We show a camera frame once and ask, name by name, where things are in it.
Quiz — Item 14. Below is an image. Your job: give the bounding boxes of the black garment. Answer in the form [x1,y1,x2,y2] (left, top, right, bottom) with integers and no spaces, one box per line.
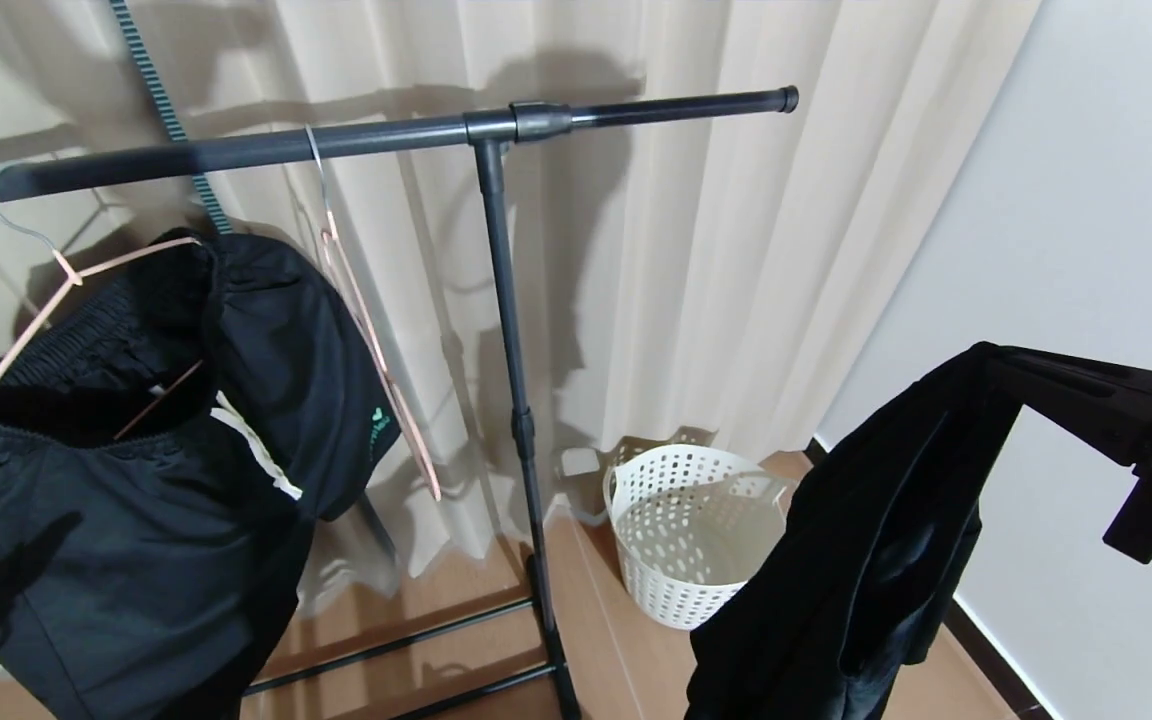
[684,342,1025,720]

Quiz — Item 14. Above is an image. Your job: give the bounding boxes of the black shorts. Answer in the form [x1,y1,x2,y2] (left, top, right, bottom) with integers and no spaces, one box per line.
[0,228,404,720]

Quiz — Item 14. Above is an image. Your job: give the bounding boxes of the pink clothes hanger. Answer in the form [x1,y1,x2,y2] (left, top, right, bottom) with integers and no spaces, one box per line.
[0,163,209,441]
[304,123,444,501]

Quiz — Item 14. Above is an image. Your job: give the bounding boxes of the white laundry basket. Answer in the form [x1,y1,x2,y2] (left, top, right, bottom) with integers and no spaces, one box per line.
[604,443,797,631]

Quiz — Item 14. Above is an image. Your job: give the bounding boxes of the black clothes rack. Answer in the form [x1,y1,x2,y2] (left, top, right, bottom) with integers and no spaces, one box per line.
[0,85,800,720]

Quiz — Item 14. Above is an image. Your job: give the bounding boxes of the beige curtain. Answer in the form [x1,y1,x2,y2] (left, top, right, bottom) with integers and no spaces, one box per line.
[0,0,1042,691]

